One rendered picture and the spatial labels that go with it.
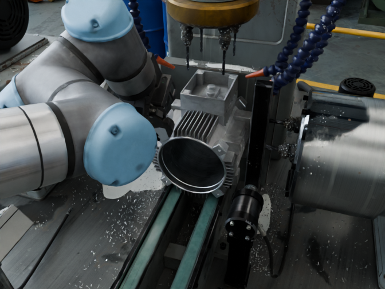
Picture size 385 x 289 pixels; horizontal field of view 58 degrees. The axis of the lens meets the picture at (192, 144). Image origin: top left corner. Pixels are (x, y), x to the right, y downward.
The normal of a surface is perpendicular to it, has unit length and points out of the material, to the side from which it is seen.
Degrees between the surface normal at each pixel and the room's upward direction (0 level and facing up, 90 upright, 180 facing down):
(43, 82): 30
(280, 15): 90
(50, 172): 101
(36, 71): 22
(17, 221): 52
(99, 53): 76
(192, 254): 0
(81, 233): 0
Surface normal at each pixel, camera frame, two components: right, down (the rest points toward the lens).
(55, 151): 0.65, 0.04
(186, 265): -0.02, -0.79
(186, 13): -0.58, 0.51
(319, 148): -0.25, -0.04
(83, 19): -0.16, -0.40
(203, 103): -0.32, 0.59
